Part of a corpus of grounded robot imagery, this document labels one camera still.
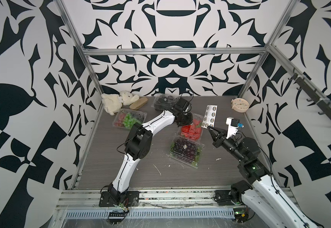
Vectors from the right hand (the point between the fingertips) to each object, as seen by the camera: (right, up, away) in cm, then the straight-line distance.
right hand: (208, 126), depth 69 cm
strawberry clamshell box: (-3, -6, +26) cm, 27 cm away
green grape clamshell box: (-47, +2, +30) cm, 56 cm away
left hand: (-3, +2, +25) cm, 25 cm away
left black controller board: (-46, -46, +4) cm, 65 cm away
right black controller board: (+16, -44, +2) cm, 47 cm away
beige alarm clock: (+37, +12, +43) cm, 58 cm away
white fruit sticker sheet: (+1, +5, +1) cm, 5 cm away
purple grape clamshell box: (-8, -16, +16) cm, 24 cm away
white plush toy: (-59, +13, +35) cm, 70 cm away
